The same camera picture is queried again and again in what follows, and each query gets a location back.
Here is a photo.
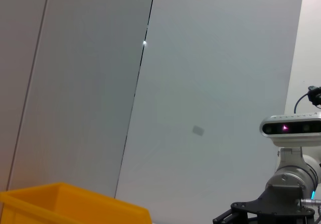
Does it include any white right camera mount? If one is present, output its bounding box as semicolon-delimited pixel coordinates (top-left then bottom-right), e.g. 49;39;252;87
272;136;321;172

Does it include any right gripper cable with plug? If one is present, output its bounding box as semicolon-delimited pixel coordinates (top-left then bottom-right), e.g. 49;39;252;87
300;197;321;224

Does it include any yellow plastic bin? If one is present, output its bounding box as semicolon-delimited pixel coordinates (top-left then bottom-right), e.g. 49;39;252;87
0;182;152;224

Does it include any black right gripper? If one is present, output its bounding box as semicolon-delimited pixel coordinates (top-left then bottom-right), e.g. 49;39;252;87
213;186;316;224

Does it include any black right camera cable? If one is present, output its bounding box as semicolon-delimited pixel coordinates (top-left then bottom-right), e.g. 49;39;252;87
294;85;321;114

